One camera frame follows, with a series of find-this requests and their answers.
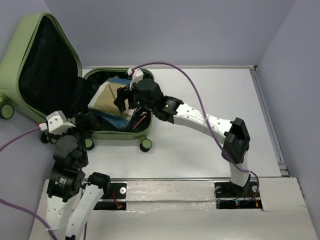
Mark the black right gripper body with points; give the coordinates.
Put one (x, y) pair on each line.
(136, 99)

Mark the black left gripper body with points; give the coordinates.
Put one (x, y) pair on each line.
(87, 129)

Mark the blue and tan cloth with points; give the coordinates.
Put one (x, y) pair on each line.
(102, 104)

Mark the green hard-shell suitcase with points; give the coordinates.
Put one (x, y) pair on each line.
(41, 73)

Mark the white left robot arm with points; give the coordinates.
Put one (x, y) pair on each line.
(71, 196)

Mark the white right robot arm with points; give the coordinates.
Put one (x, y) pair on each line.
(232, 136)

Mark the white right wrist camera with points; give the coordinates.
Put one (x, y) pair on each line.
(136, 76)

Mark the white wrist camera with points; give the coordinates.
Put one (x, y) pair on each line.
(57, 123)
(136, 76)

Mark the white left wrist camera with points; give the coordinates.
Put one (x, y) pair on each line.
(57, 123)

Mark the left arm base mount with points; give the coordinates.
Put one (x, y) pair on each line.
(115, 199)

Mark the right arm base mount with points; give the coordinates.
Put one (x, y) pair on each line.
(232, 197)

